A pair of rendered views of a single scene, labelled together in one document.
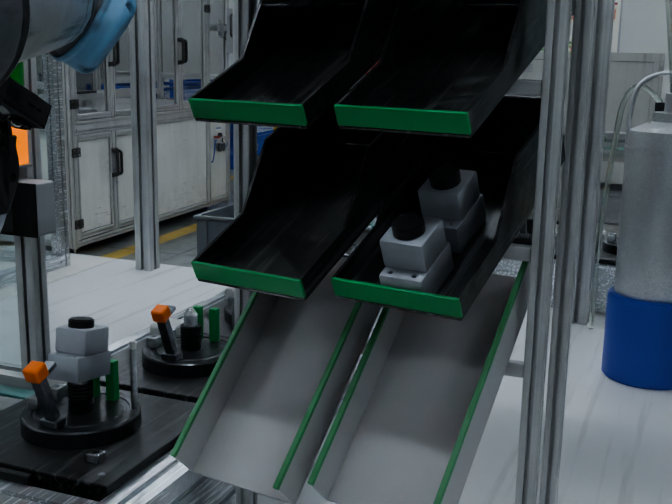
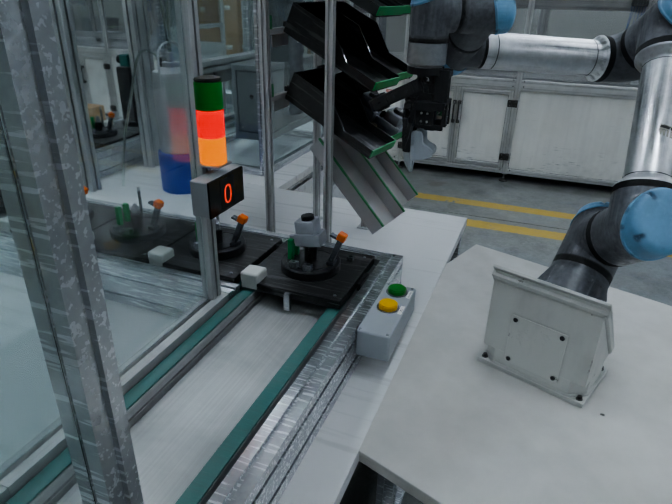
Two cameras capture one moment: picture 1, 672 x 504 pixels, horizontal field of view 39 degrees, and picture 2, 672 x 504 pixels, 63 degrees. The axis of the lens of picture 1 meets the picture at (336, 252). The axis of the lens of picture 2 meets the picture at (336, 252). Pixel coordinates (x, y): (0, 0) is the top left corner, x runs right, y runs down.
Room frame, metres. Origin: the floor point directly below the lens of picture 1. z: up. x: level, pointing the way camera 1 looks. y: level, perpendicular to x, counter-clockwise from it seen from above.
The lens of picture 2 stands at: (1.01, 1.44, 1.56)
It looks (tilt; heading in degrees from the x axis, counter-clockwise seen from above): 26 degrees down; 269
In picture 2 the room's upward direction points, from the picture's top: 1 degrees clockwise
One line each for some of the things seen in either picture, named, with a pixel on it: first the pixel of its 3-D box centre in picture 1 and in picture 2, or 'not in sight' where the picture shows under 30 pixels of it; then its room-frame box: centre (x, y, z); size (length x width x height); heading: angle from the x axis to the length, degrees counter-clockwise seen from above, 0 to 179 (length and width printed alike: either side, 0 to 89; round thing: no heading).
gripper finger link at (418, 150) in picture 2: not in sight; (418, 152); (0.83, 0.35, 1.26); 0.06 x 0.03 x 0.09; 158
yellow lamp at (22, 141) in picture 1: (7, 144); (212, 149); (1.23, 0.43, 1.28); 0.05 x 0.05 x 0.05
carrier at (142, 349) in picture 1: (191, 333); (216, 232); (1.29, 0.21, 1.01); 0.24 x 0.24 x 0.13; 68
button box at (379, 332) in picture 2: not in sight; (387, 319); (0.88, 0.46, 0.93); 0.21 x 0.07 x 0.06; 68
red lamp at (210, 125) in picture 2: not in sight; (210, 122); (1.23, 0.43, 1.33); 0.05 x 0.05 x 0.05
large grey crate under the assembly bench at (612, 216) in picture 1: (612, 203); not in sight; (6.25, -1.86, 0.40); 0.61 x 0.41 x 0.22; 69
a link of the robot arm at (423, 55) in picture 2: not in sight; (427, 54); (0.83, 0.33, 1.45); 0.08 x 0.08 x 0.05
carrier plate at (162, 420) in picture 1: (82, 432); (310, 270); (1.05, 0.30, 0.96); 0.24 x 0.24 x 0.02; 68
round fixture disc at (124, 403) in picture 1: (81, 417); (310, 263); (1.05, 0.30, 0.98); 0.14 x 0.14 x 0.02
